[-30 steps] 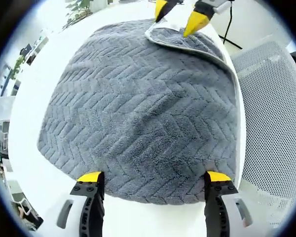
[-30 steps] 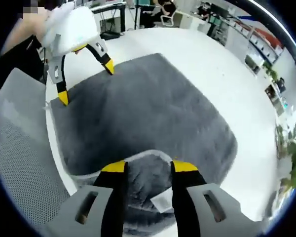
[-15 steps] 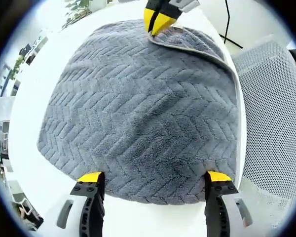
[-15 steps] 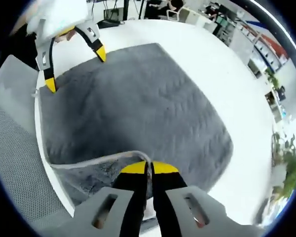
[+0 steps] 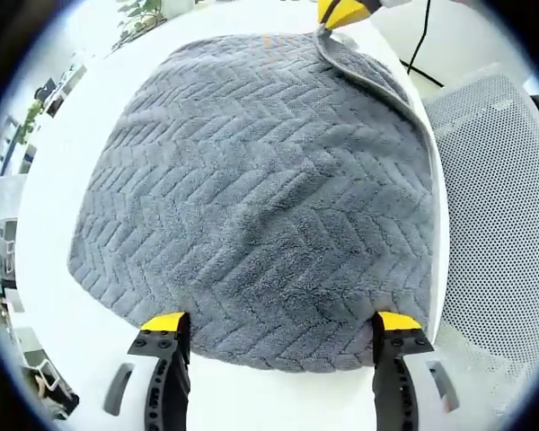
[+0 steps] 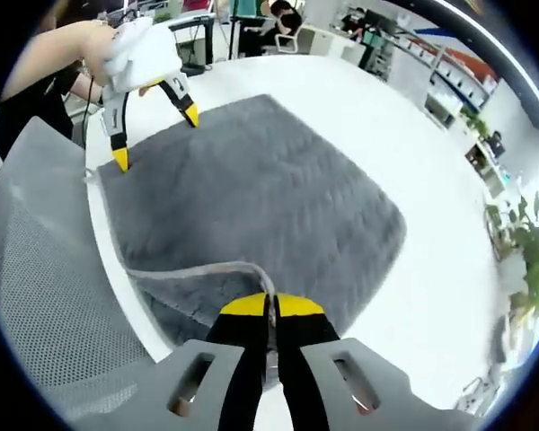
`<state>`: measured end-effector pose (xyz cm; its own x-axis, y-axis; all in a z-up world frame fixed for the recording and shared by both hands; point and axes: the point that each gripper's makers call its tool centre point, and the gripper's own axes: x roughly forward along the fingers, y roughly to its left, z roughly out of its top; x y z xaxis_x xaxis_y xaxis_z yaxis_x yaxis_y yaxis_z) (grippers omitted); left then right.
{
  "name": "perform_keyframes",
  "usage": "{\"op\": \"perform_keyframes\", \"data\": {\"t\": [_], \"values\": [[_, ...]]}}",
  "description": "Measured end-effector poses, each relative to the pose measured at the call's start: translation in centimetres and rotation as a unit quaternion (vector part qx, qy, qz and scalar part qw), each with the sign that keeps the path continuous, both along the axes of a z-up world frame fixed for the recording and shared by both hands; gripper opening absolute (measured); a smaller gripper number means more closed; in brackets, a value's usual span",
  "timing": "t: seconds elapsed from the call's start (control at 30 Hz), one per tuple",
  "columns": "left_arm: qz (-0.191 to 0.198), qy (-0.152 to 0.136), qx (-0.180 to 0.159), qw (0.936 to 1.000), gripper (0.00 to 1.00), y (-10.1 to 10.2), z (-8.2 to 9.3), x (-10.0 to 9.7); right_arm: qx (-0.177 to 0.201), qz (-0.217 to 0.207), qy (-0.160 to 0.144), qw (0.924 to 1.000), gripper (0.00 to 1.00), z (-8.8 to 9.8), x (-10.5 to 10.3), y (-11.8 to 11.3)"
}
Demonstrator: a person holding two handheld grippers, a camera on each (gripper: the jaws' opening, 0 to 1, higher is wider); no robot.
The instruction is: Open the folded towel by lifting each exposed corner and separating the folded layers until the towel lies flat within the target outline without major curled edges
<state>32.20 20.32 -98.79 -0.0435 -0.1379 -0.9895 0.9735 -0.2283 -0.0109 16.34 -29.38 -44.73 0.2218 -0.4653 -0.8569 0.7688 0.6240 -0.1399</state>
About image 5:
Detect small potted green plants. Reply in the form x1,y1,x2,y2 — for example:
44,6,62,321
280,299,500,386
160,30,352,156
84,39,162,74
17,98,45,145

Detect large potted green plant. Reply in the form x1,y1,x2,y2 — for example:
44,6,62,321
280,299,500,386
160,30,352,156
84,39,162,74
110,0,168,51

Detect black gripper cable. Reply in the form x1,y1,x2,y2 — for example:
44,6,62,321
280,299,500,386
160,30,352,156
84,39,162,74
405,0,446,89

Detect white mesh office chair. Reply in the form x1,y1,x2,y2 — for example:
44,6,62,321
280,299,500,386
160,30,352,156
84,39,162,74
420,61,539,421

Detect grey towel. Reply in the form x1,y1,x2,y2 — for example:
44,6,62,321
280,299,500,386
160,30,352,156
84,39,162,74
66,31,437,374

